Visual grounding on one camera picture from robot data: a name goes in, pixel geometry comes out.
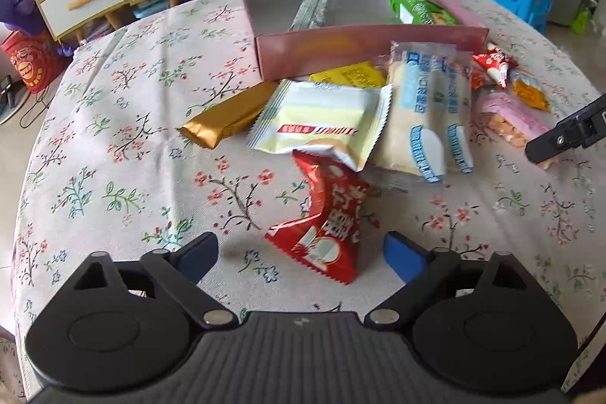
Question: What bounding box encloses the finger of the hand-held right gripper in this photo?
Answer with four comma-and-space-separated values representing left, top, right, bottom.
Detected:
525, 92, 606, 168

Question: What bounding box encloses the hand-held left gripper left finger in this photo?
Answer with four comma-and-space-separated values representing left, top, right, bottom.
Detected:
71, 232, 240, 331

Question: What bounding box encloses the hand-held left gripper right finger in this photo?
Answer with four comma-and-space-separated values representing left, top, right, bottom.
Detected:
364, 231, 528, 325

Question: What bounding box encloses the orange silver snack packet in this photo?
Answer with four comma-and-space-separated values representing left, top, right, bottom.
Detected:
511, 73, 551, 112

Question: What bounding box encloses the pink snack packet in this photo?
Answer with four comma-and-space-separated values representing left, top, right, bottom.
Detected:
473, 89, 557, 170

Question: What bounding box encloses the small red white snack packet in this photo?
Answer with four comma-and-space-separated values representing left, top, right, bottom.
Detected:
471, 44, 519, 90

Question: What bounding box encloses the white blue rice cracker packet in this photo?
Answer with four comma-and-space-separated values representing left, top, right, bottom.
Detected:
374, 41, 475, 183

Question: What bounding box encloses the gold bar snack packet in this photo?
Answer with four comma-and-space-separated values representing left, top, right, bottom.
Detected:
177, 80, 280, 150

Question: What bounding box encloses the white pale yellow snack packet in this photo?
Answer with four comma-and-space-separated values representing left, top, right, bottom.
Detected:
246, 78, 395, 173

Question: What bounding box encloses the pink cardboard box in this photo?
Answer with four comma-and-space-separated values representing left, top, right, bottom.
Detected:
236, 0, 490, 80

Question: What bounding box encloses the floral tablecloth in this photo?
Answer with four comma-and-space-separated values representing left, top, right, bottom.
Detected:
9, 0, 606, 390

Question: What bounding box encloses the green white cracker packet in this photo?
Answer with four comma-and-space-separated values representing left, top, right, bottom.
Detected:
387, 0, 462, 26

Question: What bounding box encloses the red printed bag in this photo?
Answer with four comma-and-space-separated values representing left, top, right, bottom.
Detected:
0, 30, 72, 95

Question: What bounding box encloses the silver grey snack packet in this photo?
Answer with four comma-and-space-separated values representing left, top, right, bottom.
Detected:
288, 0, 330, 32

